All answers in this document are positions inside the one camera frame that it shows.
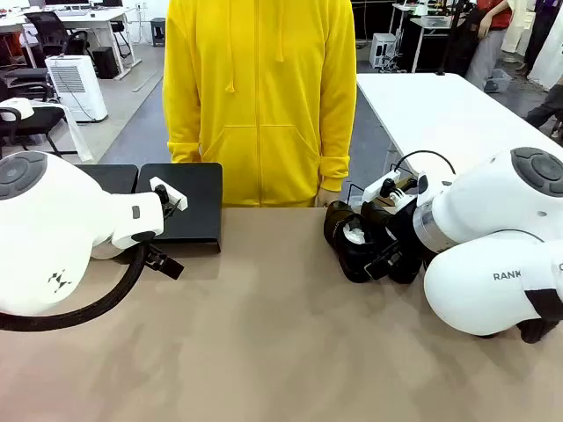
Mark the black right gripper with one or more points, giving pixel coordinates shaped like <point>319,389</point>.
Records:
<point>404,228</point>

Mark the black textured buckle loafer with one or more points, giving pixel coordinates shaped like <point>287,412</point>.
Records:
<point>338,228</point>
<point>374,215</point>

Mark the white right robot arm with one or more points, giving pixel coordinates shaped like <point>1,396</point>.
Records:
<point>484,211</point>

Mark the yellow-sleeved right forearm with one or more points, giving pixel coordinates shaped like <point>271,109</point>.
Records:
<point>182,123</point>

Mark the yellow-sleeved left forearm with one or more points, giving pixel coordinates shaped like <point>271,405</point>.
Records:
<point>338,140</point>

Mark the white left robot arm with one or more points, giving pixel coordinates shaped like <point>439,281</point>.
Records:
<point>44,220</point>

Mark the black shoe stand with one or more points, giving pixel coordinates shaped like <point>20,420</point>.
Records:
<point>198,220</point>
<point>114,178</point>

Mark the person's left hand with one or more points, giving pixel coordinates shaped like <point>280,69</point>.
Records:
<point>329,198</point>

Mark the white paper shoe stuffing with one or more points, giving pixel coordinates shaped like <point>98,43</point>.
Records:
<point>355,233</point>

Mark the pale hanging cloth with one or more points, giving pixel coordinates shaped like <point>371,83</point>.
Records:
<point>81,136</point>

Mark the white table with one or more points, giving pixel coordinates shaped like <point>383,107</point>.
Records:
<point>440,114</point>

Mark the person in yellow hoodie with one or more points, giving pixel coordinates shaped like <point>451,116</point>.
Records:
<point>264,110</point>

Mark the black office chair with armrest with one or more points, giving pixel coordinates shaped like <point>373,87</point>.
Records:
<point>35,125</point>

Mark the white air purifier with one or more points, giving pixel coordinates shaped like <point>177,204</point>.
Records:
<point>77,88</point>

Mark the black computer tower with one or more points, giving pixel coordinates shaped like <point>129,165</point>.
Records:
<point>104,61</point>

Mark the white computer case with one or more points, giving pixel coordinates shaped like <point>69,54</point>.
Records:
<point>383,50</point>

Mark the white cap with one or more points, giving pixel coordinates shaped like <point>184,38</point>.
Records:
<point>17,107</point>

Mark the grey bin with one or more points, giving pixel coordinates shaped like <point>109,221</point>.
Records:
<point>499,80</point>

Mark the seated person's dark leg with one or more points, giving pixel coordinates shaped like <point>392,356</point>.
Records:
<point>545,107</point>

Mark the dark small stool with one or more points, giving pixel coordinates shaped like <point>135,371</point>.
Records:
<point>158,31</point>

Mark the person in red shirt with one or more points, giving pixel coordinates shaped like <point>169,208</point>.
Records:
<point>488,44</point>

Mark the small white-legged desk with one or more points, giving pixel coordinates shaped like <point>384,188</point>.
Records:
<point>422,19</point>

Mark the black mesh office chair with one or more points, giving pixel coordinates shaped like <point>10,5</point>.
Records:
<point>48,31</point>

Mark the white office desk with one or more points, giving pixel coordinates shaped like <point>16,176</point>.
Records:
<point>66,19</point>

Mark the white keyboard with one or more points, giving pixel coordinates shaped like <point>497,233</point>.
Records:
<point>72,13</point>

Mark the cream hanging coat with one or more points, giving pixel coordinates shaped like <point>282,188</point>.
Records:
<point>519,26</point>

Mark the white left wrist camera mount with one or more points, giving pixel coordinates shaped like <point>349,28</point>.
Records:
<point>176,198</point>

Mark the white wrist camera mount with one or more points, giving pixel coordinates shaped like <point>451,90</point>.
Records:
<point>378,186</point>
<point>176,198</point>

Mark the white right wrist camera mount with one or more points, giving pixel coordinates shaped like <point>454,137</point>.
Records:
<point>378,186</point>

